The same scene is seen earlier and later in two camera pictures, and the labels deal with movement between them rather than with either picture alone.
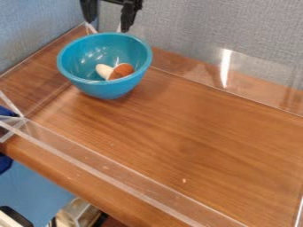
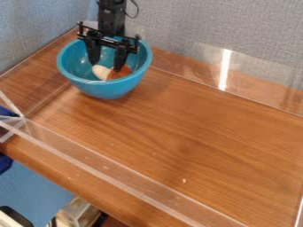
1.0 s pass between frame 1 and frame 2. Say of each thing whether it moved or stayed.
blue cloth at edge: stayed
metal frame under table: stayed
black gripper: moved
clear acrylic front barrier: stayed
